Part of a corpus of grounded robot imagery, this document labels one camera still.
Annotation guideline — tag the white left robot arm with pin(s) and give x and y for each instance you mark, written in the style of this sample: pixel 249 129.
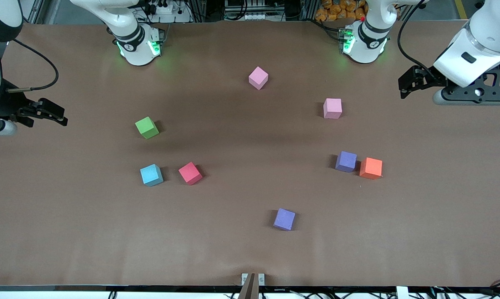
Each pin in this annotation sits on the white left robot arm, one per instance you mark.
pixel 486 33

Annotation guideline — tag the light blue foam cube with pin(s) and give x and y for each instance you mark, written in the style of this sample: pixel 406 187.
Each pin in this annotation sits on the light blue foam cube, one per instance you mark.
pixel 151 175

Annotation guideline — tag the brown strip with white brackets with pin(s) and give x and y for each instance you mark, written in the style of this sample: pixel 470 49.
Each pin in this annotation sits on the brown strip with white brackets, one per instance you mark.
pixel 252 286

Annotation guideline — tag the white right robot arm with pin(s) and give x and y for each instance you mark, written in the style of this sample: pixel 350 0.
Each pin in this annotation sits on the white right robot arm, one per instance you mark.
pixel 129 29

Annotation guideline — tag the orange snack bags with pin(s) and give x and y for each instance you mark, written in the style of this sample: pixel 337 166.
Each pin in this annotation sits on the orange snack bags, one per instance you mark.
pixel 337 10

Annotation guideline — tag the white power strip with plugs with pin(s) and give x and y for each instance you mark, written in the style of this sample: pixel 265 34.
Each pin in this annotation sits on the white power strip with plugs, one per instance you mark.
pixel 164 8

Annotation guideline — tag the pink foam cube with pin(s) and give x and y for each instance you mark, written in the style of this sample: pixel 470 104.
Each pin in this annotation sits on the pink foam cube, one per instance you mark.
pixel 332 108
pixel 258 77

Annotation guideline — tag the aluminium frame profile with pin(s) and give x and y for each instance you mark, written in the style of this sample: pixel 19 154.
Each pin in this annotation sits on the aluminium frame profile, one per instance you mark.
pixel 35 10

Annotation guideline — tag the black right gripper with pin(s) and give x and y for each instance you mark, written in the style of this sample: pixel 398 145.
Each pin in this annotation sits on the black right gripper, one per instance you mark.
pixel 3 106

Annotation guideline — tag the orange foam cube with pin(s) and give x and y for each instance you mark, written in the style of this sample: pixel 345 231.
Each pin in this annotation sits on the orange foam cube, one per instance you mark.
pixel 370 168

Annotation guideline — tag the green foam cube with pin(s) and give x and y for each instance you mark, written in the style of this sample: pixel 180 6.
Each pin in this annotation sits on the green foam cube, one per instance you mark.
pixel 147 127

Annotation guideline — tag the purple foam cube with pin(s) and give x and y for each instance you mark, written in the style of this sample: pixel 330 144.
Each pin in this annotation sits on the purple foam cube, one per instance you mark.
pixel 346 161
pixel 284 219

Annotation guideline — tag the white tag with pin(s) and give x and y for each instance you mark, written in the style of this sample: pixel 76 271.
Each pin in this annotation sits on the white tag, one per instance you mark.
pixel 402 292

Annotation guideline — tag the long white power strip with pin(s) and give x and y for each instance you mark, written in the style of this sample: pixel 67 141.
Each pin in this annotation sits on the long white power strip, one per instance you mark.
pixel 245 16

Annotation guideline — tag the red foam cube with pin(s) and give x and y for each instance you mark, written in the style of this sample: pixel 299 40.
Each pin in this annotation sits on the red foam cube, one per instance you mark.
pixel 190 173

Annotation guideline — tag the brown table cover sheet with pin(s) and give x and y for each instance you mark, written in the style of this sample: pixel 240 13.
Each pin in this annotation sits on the brown table cover sheet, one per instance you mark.
pixel 233 249

